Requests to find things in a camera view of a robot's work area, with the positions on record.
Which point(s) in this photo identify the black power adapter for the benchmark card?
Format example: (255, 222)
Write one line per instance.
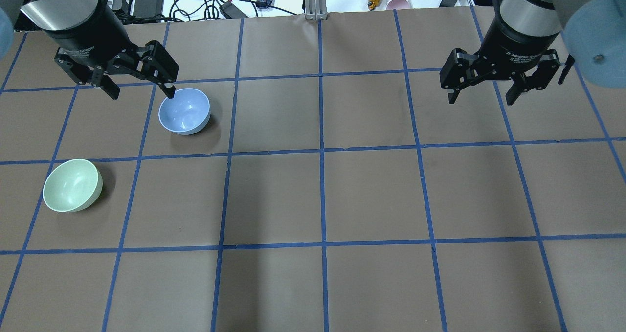
(147, 8)

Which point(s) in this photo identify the green bowl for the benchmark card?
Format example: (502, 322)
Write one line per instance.
(73, 186)

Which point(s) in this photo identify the pink cup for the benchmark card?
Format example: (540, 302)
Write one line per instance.
(398, 4)

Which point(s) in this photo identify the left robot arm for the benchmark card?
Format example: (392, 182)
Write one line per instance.
(52, 15)

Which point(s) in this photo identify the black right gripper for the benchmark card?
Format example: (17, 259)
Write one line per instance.
(519, 42)

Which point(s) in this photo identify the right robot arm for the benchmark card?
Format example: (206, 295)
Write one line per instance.
(594, 34)

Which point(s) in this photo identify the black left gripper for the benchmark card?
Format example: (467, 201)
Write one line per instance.
(87, 33)

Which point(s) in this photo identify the blue bowl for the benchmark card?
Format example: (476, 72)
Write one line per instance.
(188, 112)

